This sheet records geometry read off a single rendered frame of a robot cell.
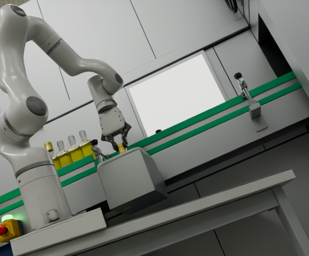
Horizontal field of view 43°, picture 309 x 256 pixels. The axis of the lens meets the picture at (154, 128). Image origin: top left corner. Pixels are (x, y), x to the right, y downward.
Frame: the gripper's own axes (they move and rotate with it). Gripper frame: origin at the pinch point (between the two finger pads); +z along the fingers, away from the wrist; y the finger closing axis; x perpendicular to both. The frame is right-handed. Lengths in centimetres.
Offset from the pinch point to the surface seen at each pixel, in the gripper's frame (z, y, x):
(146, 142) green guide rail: -0.9, -7.7, -13.7
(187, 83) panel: -26, -34, -31
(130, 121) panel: -19.9, -1.2, -29.8
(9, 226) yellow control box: 14, 51, 6
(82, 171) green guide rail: 2.3, 19.8, -3.8
